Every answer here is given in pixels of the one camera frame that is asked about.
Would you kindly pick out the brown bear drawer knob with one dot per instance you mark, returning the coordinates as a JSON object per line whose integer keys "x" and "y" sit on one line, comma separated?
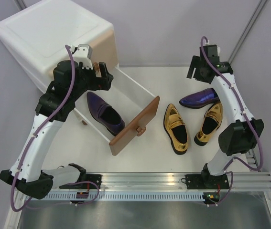
{"x": 96, "y": 67}

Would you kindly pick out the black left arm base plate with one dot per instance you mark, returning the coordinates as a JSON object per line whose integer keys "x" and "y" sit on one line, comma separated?
{"x": 89, "y": 181}

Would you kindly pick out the white slotted cable duct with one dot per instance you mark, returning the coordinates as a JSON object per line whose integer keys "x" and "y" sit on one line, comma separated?
{"x": 125, "y": 196}

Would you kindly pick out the gold metallic loafer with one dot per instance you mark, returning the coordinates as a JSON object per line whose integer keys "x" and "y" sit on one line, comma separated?
{"x": 211, "y": 122}
{"x": 176, "y": 130}

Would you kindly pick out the brown-front pulled-out drawer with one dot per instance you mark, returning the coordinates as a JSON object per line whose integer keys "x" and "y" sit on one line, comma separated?
{"x": 136, "y": 105}

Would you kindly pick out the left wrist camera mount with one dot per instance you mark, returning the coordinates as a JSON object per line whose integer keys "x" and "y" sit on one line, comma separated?
{"x": 82, "y": 55}

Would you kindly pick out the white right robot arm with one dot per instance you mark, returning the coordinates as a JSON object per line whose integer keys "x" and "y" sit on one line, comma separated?
{"x": 243, "y": 130}

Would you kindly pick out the white plastic shoe cabinet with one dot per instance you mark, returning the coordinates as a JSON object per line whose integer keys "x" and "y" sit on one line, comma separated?
{"x": 36, "y": 36}

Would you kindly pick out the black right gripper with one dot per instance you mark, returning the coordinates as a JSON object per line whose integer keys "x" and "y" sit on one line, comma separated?
{"x": 195, "y": 63}

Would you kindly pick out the purple metallic loafer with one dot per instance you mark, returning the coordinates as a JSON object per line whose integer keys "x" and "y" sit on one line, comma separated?
{"x": 105, "y": 114}
{"x": 200, "y": 99}

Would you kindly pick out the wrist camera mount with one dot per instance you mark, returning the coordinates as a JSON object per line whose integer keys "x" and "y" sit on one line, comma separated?
{"x": 82, "y": 55}
{"x": 208, "y": 43}

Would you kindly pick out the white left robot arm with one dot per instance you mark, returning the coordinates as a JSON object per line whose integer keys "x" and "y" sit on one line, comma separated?
{"x": 71, "y": 81}

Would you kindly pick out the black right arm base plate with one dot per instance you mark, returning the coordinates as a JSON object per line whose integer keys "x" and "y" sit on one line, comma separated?
{"x": 198, "y": 181}

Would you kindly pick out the aluminium corner frame post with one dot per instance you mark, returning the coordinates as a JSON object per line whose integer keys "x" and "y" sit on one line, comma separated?
{"x": 248, "y": 28}

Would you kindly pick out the beige drawer front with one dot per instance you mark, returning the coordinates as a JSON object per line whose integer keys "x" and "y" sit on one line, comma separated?
{"x": 104, "y": 49}

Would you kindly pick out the aluminium left frame post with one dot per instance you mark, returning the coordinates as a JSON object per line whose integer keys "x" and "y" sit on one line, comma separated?
{"x": 21, "y": 5}

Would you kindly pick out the aluminium mounting rail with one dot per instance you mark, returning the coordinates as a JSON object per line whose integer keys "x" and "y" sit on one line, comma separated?
{"x": 242, "y": 181}

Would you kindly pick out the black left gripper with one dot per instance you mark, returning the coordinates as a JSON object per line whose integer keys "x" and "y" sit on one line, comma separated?
{"x": 105, "y": 80}

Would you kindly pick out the brown lower drawer knob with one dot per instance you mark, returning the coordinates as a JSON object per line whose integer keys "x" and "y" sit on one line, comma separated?
{"x": 140, "y": 131}

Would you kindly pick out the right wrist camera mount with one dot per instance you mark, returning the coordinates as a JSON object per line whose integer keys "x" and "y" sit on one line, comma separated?
{"x": 208, "y": 43}

